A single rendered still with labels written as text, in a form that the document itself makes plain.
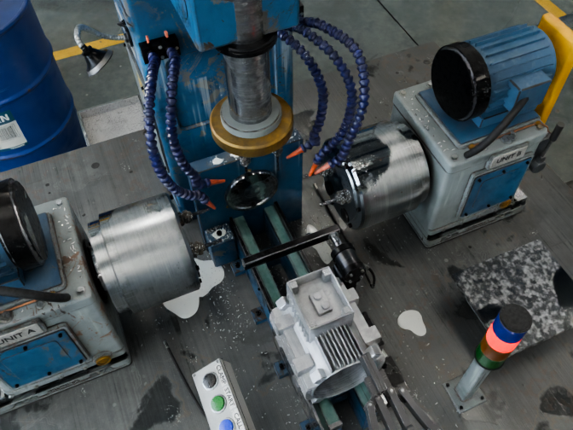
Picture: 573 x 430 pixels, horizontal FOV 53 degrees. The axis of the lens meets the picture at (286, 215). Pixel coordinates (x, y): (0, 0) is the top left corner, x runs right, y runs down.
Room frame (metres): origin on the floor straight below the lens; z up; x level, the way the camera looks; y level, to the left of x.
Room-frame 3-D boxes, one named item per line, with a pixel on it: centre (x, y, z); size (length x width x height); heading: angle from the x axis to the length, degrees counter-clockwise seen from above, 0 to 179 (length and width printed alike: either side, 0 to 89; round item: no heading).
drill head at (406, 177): (0.98, -0.25, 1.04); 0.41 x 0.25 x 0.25; 112
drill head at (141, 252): (0.73, 0.38, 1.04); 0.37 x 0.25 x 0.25; 112
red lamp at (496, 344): (0.47, -0.42, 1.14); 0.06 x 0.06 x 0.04
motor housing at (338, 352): (0.53, -0.08, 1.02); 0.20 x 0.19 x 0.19; 22
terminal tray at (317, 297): (0.56, -0.06, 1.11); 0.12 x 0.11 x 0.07; 22
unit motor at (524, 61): (1.07, -0.55, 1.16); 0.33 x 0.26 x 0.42; 112
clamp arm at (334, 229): (0.77, -0.01, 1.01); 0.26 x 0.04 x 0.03; 112
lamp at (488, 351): (0.47, -0.42, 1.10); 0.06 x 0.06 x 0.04
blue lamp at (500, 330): (0.47, -0.42, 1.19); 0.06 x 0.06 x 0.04
